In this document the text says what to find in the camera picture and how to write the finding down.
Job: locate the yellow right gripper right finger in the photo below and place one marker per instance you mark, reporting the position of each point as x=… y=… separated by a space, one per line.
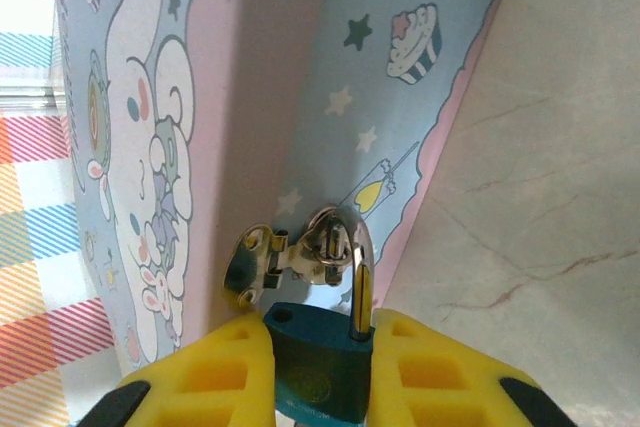
x=430 y=377

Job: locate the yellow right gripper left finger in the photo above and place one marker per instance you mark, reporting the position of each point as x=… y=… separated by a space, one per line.
x=210 y=377

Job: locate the blue padlock with silver shackle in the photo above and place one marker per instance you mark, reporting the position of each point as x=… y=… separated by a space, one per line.
x=320 y=347

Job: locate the silver metal hasp latch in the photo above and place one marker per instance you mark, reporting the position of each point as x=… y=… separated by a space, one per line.
x=255 y=267

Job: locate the aluminium side rail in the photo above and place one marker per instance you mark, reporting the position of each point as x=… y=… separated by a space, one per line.
x=25 y=97

